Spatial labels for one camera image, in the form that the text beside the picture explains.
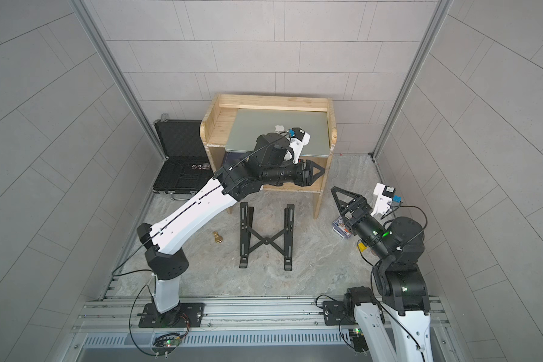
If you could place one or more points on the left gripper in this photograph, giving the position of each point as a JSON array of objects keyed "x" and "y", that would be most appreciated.
[{"x": 304, "y": 173}]

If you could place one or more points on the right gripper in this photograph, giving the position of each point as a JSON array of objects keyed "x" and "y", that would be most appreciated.
[{"x": 361, "y": 207}]

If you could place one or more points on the silver laptop computer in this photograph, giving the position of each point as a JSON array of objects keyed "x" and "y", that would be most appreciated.
[{"x": 249, "y": 124}]

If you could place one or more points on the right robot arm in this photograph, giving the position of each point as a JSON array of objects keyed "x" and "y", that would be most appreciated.
[{"x": 394, "y": 317}]

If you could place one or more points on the black folding laptop stand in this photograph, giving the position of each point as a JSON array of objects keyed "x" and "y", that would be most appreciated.
[{"x": 251, "y": 240}]

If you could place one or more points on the small card box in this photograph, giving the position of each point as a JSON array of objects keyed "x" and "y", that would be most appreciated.
[{"x": 340, "y": 228}]

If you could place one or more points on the blue book with yellow label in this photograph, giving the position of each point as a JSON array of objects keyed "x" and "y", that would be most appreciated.
[{"x": 229, "y": 159}]

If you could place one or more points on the wooden two-tier shelf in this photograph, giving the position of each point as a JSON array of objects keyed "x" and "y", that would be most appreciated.
[{"x": 233, "y": 123}]

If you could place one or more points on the open black tool case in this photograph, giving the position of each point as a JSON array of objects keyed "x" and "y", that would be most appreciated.
[{"x": 187, "y": 168}]

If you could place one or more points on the right controller circuit board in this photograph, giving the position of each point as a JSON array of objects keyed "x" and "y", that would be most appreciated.
[{"x": 358, "y": 342}]

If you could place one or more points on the controller circuit board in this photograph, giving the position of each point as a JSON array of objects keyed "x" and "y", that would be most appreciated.
[
  {"x": 166, "y": 343},
  {"x": 358, "y": 342}
]

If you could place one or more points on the left controller circuit board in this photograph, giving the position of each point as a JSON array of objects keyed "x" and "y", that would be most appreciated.
[{"x": 166, "y": 343}]

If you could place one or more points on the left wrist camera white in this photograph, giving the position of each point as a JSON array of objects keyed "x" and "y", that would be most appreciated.
[{"x": 298, "y": 140}]

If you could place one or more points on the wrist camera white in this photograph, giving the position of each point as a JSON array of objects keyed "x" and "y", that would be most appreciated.
[
  {"x": 298, "y": 140},
  {"x": 384, "y": 196}
]

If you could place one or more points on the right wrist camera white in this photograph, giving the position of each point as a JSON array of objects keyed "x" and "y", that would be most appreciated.
[{"x": 384, "y": 196}]

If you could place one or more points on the aluminium mounting rail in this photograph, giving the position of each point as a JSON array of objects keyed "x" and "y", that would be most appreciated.
[{"x": 124, "y": 314}]

